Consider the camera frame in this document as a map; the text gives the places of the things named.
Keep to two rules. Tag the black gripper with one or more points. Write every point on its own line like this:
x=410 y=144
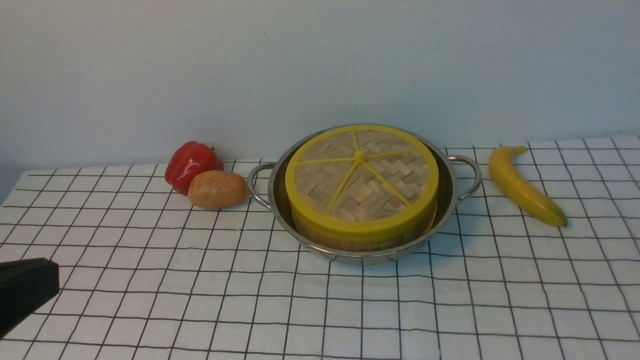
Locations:
x=25 y=286

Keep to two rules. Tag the yellow bamboo steamer basket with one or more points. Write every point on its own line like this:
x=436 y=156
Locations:
x=362 y=236

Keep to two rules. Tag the yellow bamboo steamer lid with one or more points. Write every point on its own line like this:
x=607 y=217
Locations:
x=362 y=173

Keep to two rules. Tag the stainless steel pot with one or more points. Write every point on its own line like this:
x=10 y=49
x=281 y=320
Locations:
x=459 y=178

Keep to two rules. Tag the white checkered tablecloth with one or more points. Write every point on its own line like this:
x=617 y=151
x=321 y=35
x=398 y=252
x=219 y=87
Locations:
x=145 y=276

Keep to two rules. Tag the red bell pepper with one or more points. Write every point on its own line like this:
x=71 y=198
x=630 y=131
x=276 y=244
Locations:
x=190 y=160

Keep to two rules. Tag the brown potato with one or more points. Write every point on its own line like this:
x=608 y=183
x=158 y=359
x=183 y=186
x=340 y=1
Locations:
x=217 y=189

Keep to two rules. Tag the yellow banana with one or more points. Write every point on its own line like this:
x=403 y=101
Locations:
x=521 y=192

